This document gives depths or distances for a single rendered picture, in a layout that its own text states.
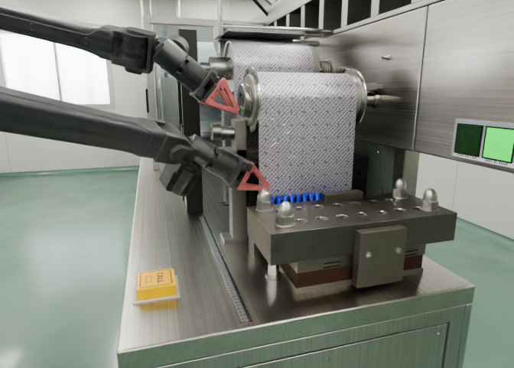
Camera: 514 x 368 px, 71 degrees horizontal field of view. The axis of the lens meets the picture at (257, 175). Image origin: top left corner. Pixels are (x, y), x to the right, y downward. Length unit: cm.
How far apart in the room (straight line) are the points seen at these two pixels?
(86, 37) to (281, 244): 56
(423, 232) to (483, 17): 40
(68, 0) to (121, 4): 73
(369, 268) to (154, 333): 39
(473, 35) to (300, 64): 47
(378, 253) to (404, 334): 17
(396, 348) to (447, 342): 12
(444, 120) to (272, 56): 49
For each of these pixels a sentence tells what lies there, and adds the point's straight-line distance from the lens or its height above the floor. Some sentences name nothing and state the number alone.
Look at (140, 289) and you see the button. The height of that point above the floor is 92.
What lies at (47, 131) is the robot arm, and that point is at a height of 121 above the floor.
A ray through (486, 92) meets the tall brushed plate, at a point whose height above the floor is 127.
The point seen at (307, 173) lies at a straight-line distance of 84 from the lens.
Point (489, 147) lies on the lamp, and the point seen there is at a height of 118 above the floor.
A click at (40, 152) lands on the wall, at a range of 659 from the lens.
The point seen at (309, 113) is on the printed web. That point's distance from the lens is 82.
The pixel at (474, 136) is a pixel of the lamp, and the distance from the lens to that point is 74.
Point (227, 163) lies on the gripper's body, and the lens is 75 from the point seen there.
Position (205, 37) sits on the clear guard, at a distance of 182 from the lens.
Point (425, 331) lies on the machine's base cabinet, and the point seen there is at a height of 82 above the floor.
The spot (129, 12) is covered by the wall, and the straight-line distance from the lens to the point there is 643.
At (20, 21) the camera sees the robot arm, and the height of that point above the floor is 140.
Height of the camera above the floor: 127
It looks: 13 degrees down
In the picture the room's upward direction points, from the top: straight up
